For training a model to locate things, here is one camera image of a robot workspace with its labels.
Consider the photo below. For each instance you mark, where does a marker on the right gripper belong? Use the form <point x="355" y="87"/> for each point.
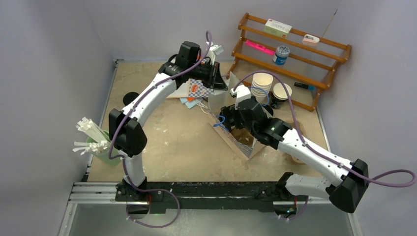
<point x="229" y="113"/>

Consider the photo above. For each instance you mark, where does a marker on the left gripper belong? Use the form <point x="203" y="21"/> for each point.
<point x="215" y="79"/>

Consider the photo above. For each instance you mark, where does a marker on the checkered paper bag blue handles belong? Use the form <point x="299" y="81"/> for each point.
<point x="215" y="102"/>

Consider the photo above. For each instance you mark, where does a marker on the brown pulp cup carrier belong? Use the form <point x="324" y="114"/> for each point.
<point x="243" y="136"/>

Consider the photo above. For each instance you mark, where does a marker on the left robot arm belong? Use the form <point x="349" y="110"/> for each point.
<point x="126" y="125"/>

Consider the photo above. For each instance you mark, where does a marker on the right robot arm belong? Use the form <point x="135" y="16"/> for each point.
<point x="339" y="182"/>

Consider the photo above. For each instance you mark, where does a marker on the stack of flat paper bags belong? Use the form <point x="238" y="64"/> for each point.
<point x="192" y="94"/>

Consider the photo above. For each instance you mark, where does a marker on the stack of white paper cups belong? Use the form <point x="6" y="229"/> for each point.
<point x="260" y="87"/>

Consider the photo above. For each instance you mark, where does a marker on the dark paper cup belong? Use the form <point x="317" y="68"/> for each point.
<point x="279" y="95"/>

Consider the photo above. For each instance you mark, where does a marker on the wooden shelf rack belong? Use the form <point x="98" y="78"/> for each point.
<point x="297" y="68"/>

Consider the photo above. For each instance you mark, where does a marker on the pink highlighter pen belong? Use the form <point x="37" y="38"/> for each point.
<point x="259" y="47"/>

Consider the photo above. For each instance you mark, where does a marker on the stack of pulp carriers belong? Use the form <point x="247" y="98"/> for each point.
<point x="292" y="158"/>

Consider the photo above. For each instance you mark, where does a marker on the blue white jar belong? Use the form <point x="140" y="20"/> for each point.
<point x="281" y="54"/>

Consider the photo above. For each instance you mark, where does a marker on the black blue marker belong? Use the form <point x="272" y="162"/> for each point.
<point x="304" y="86"/>

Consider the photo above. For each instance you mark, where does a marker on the white green box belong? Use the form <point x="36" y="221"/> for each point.
<point x="277" y="28"/>

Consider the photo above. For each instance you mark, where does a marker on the stack of black lids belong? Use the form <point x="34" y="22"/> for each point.
<point x="129" y="98"/>

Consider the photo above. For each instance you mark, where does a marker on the white pink small device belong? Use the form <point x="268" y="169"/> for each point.
<point x="310" y="40"/>

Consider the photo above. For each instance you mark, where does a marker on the wrapped white straws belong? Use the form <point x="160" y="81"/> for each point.
<point x="91" y="129"/>

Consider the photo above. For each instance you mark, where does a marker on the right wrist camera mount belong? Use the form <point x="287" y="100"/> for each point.
<point x="240" y="93"/>

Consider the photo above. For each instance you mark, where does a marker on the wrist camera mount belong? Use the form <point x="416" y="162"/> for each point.
<point x="240" y="93"/>
<point x="214" y="51"/>

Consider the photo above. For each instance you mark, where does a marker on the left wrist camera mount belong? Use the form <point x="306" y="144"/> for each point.
<point x="214" y="51"/>

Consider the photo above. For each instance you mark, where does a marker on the black aluminium base frame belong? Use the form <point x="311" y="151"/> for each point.
<point x="160" y="196"/>

